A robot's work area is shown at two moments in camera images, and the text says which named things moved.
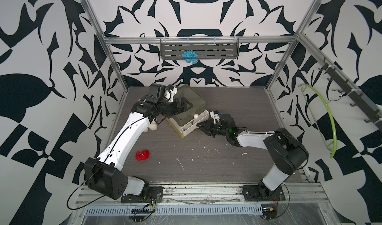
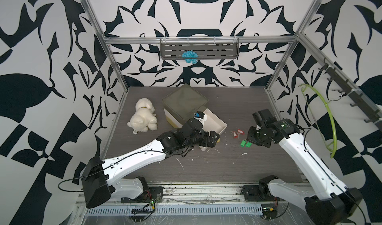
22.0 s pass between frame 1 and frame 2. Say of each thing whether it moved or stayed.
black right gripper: moved
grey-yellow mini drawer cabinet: stayed
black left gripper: moved
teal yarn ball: stayed
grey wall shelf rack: stayed
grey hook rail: stayed
